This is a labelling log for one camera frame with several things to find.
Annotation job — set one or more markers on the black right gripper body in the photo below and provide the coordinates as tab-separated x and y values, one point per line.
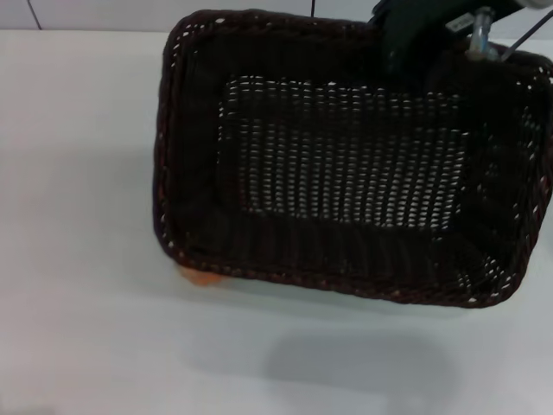
410	21

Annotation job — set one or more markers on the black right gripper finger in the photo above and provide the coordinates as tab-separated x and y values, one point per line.
404	62

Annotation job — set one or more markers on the dark brown woven basket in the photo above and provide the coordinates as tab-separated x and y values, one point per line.
345	173

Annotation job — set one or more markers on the orange striped bread loaf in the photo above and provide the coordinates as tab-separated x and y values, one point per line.
203	279

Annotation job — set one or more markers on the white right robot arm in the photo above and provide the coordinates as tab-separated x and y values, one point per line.
538	3

